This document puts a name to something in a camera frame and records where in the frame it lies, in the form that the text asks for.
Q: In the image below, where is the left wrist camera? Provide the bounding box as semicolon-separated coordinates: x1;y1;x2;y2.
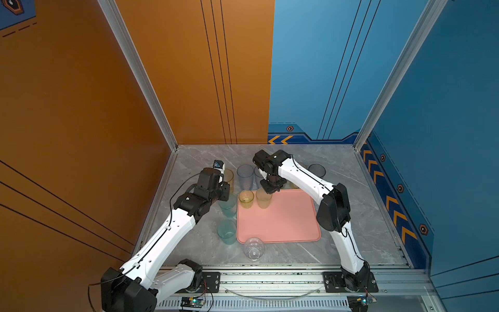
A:
213;160;226;183

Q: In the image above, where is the clear round glass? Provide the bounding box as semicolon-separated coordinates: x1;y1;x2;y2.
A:
244;237;265;261

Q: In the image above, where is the aluminium front rail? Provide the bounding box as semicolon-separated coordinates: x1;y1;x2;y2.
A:
154;266;445;311

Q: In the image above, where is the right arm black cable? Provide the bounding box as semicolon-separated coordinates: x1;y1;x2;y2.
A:
290;155;369;270

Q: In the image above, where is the peach short glass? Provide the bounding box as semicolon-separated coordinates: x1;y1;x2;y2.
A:
256;188;272;209

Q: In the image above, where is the teal glass upper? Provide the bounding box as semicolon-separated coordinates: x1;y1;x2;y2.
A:
218;194;237;218

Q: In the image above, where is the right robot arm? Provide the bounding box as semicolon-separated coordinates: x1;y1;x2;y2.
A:
253;149;379;292

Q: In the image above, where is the blue smooth tall glass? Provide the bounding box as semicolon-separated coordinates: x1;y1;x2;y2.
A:
253;166;265;191

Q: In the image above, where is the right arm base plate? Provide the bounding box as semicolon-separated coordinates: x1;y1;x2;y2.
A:
322;271;379;293

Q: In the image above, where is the right aluminium corner post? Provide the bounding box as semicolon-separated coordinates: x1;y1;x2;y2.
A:
353;0;448;152

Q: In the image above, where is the amber tall glass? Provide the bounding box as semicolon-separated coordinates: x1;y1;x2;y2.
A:
288;181;300;189

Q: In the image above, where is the green short glass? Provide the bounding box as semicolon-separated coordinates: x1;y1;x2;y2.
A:
238;190;255;209

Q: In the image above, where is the blue textured tall glass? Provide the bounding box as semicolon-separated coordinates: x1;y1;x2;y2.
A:
237;164;254;191

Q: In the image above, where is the circuit board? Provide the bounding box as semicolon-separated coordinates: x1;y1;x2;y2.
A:
180;297;207;310
347;296;378;312

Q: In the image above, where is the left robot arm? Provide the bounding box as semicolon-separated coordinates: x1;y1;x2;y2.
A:
98;160;230;311

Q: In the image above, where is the grey smoky tall glass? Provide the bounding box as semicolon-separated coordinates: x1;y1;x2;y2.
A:
308;164;326;178

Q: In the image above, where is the left aluminium corner post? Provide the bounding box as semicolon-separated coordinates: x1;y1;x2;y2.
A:
96;0;179;151

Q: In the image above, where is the pink plastic tray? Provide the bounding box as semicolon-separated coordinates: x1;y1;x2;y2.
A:
237;189;321;243

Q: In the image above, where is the aluminium corner post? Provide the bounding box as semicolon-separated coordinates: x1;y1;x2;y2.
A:
96;0;179;151
353;0;448;152

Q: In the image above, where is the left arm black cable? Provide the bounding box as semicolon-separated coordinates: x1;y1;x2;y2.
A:
87;173;203;312

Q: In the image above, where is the teal glass lower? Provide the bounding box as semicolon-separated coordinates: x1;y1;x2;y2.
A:
217;219;237;245

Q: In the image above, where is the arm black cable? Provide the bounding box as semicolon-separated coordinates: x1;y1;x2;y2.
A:
290;155;369;270
87;173;203;312

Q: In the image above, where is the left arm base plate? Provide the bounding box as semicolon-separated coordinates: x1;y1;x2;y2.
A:
176;272;221;295

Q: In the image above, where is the clear tube on rail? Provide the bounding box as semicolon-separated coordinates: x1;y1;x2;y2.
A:
224;288;321;301

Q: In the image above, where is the yellow tall glass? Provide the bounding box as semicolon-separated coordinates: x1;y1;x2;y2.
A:
224;168;234;194

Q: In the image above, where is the teal glass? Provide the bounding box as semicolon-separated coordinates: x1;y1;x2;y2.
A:
217;219;237;245
218;194;237;218

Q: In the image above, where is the left circuit board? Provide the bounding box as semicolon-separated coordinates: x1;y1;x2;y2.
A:
180;297;207;310

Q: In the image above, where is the right circuit board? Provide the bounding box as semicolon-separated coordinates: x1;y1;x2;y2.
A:
347;296;378;312

